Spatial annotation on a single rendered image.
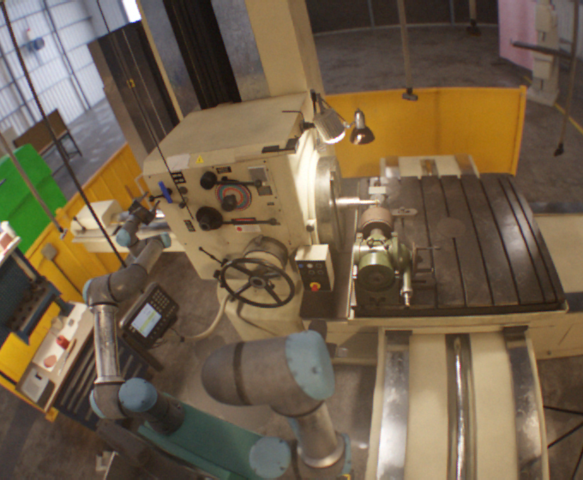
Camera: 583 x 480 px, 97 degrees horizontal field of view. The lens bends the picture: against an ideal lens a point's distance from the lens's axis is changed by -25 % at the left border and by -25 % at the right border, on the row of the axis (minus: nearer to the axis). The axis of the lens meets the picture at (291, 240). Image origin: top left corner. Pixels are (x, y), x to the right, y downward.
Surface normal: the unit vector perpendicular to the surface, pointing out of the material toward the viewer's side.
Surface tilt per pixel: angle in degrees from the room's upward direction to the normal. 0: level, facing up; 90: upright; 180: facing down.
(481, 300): 0
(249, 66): 90
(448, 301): 0
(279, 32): 90
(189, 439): 0
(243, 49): 90
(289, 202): 90
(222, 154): 45
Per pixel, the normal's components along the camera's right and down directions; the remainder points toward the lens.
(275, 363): -0.21, -0.52
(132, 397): -0.09, -0.75
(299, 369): -0.13, -0.26
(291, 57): -0.19, 0.69
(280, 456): -0.35, -0.69
